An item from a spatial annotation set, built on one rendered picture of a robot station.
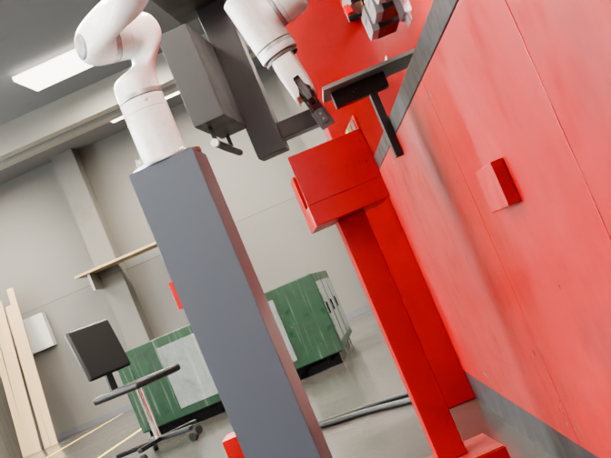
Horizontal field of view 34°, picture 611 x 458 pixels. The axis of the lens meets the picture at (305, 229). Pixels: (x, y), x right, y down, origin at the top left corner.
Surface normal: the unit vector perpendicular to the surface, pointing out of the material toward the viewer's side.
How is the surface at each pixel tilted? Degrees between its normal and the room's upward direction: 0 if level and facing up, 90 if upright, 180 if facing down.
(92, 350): 82
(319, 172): 90
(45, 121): 90
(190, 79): 90
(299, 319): 90
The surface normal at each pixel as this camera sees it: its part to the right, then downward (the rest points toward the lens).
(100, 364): 0.70, -0.48
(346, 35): -0.02, -0.05
